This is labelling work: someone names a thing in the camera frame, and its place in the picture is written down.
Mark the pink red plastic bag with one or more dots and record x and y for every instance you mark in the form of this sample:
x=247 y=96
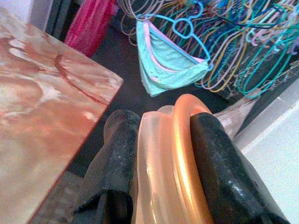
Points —
x=88 y=25

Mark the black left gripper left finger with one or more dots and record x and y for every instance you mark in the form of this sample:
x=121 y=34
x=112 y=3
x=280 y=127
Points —
x=116 y=158

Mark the orange lidded plastic container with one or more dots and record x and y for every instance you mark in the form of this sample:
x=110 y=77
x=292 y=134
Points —
x=163 y=163

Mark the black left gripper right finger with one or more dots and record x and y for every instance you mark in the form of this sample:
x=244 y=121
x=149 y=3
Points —
x=224 y=175

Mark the teal cloth pink trim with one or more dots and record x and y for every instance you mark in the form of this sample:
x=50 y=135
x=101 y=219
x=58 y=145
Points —
x=163 y=65

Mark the marble top red-edged table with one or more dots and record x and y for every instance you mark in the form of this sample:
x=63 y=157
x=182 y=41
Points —
x=46 y=105

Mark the white tall panel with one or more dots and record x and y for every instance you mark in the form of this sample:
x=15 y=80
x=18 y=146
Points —
x=275 y=151

